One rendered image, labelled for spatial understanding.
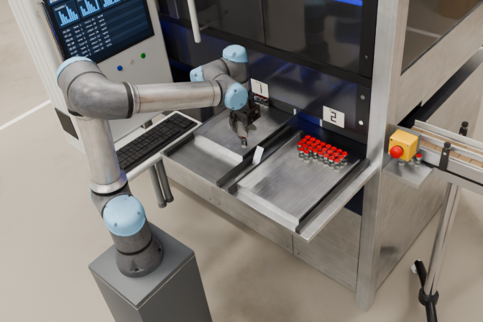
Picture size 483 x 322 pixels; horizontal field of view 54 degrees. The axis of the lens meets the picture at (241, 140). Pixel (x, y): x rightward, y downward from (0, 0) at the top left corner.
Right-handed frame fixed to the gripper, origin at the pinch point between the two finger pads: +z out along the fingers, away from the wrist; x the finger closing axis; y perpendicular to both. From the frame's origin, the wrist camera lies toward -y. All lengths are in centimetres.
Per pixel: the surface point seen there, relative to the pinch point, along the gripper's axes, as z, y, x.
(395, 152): -5, 51, 17
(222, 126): 7.3, -17.3, 6.1
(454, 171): 6, 66, 31
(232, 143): 7.3, -6.3, 0.3
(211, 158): 7.4, -6.7, -10.6
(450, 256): 96, 61, 71
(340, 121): -5.7, 28.8, 19.9
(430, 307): 83, 68, 31
